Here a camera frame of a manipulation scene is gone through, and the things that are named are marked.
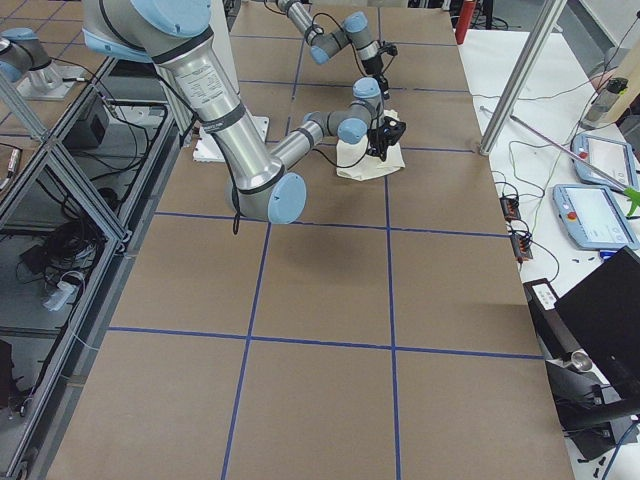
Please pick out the white power strip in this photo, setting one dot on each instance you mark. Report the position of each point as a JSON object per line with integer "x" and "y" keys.
{"x": 58, "y": 298}

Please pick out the far teach pendant tablet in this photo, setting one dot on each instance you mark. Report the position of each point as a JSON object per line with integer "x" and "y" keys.
{"x": 614, "y": 157}

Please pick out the red cylinder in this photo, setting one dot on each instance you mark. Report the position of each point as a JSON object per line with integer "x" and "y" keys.
{"x": 464, "y": 20}

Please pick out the near teach pendant tablet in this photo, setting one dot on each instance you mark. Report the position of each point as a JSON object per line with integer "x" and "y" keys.
{"x": 592, "y": 218}

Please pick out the metal reacher grabber tool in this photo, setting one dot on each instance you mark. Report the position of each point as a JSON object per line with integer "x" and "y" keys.
{"x": 626, "y": 190}

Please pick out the black box under frame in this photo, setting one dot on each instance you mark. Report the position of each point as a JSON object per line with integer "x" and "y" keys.
{"x": 90, "y": 128}

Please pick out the aluminium frame post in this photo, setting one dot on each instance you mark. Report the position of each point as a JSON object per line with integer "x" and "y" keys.
{"x": 527, "y": 59}

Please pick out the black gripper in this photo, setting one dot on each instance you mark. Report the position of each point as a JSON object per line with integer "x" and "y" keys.
{"x": 376, "y": 136}
{"x": 371, "y": 67}

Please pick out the red black circuit board upper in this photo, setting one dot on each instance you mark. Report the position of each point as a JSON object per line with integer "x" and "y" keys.
{"x": 510, "y": 208}

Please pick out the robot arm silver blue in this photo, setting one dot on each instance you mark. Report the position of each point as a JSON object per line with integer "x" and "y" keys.
{"x": 326, "y": 38}
{"x": 178, "y": 37}

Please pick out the red black circuit board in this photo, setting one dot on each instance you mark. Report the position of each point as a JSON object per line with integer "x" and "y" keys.
{"x": 521, "y": 246}
{"x": 510, "y": 208}

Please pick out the black monitor on stand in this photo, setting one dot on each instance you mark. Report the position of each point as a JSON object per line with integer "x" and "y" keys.
{"x": 591, "y": 336}

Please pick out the aluminium frame side rail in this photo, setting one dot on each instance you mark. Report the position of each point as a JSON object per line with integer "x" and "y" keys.
{"x": 77, "y": 215}

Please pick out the clear water bottle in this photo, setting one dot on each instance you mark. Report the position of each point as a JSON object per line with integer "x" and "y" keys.
{"x": 603, "y": 103}

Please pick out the cream long sleeve shirt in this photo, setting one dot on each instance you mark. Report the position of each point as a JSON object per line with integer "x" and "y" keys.
{"x": 353, "y": 162}

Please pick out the teach pendant tablet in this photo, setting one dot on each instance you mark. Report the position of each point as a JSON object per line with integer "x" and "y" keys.
{"x": 614, "y": 157}
{"x": 592, "y": 218}

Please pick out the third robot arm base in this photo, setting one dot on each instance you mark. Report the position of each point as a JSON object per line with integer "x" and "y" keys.
{"x": 25, "y": 62}

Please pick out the red black circuit board lower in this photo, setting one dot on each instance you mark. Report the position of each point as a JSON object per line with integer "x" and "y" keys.
{"x": 521, "y": 246}

